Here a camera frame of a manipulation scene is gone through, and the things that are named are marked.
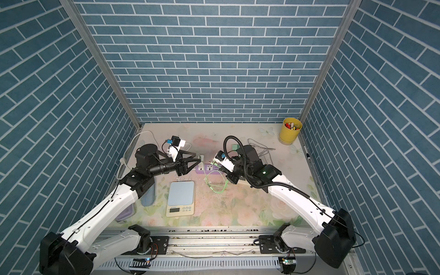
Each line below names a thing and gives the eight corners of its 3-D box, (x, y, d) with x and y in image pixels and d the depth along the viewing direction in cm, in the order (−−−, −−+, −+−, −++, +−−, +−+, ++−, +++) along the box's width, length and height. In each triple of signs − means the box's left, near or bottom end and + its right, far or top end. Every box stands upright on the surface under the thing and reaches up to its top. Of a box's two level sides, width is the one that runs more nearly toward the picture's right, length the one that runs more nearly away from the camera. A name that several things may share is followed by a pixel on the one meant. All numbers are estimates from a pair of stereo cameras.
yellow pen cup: (279, 146, 113) (286, 130, 101) (276, 133, 120) (282, 117, 108) (296, 146, 113) (304, 130, 101) (292, 133, 120) (299, 117, 108)
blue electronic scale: (164, 216, 84) (162, 214, 81) (172, 183, 95) (170, 180, 92) (193, 216, 84) (192, 214, 81) (197, 183, 95) (196, 180, 92)
